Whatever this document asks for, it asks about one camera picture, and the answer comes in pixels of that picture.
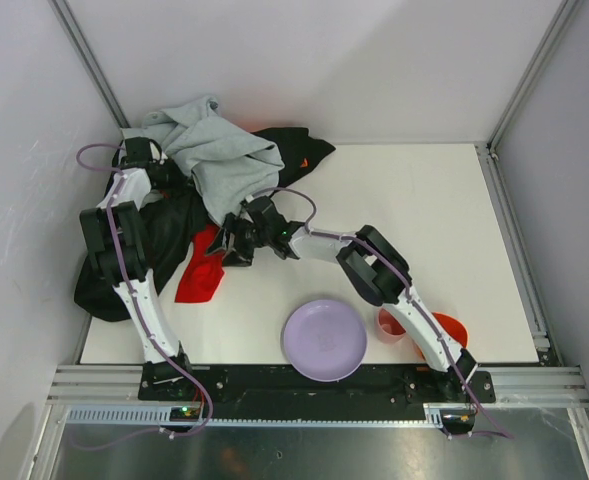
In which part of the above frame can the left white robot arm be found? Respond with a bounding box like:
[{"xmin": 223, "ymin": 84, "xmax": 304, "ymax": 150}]
[{"xmin": 80, "ymin": 137, "xmax": 190, "ymax": 375}]

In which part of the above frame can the left aluminium frame post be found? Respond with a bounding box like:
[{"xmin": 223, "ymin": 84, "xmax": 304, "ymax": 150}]
[{"xmin": 47, "ymin": 0, "xmax": 130, "ymax": 128}]

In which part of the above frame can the aluminium frame post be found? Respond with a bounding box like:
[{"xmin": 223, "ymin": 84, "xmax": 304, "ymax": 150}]
[
  {"xmin": 47, "ymin": 0, "xmax": 130, "ymax": 128},
  {"xmin": 486, "ymin": 0, "xmax": 583, "ymax": 153}
]

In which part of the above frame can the orange fleece cloth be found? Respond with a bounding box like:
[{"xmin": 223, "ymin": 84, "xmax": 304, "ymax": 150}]
[{"xmin": 239, "ymin": 127, "xmax": 310, "ymax": 169}]

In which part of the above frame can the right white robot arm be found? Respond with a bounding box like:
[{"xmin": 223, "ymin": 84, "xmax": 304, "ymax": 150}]
[{"xmin": 206, "ymin": 196, "xmax": 478, "ymax": 389}]

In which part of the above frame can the lilac plastic plate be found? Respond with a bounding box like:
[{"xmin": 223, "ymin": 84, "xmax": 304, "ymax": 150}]
[{"xmin": 282, "ymin": 299, "xmax": 368, "ymax": 383}]

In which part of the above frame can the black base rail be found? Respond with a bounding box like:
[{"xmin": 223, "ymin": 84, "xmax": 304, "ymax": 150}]
[{"xmin": 138, "ymin": 363, "xmax": 495, "ymax": 421}]

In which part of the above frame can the orange plastic bowl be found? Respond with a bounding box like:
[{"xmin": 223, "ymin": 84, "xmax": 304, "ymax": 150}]
[{"xmin": 433, "ymin": 312, "xmax": 469, "ymax": 348}]

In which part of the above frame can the black cloth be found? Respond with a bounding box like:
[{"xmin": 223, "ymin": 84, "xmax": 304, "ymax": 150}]
[{"xmin": 73, "ymin": 135, "xmax": 336, "ymax": 322}]

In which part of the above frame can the pink plastic cup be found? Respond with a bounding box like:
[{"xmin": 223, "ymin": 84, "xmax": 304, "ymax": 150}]
[{"xmin": 376, "ymin": 309, "xmax": 406, "ymax": 344}]

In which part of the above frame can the grey zip hoodie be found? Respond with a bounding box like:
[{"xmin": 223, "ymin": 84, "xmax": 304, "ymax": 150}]
[{"xmin": 141, "ymin": 96, "xmax": 284, "ymax": 225}]

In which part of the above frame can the red cloth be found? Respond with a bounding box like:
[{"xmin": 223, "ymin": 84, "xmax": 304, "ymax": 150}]
[{"xmin": 175, "ymin": 225, "xmax": 224, "ymax": 304}]

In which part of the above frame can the grey slotted cable duct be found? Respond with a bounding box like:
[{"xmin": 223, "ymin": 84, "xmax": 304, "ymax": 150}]
[{"xmin": 66, "ymin": 404, "xmax": 475, "ymax": 429}]

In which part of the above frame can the right aluminium frame post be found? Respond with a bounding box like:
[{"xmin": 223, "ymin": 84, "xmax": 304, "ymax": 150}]
[{"xmin": 486, "ymin": 0, "xmax": 583, "ymax": 153}]

